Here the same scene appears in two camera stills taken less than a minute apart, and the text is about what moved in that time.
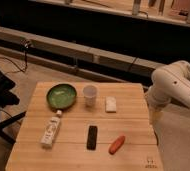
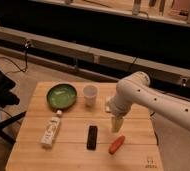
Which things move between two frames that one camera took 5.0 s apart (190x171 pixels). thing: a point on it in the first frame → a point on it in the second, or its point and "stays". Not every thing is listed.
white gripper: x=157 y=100 → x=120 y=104
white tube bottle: x=47 y=138 stays
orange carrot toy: x=116 y=145 stays
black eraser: x=92 y=138 stays
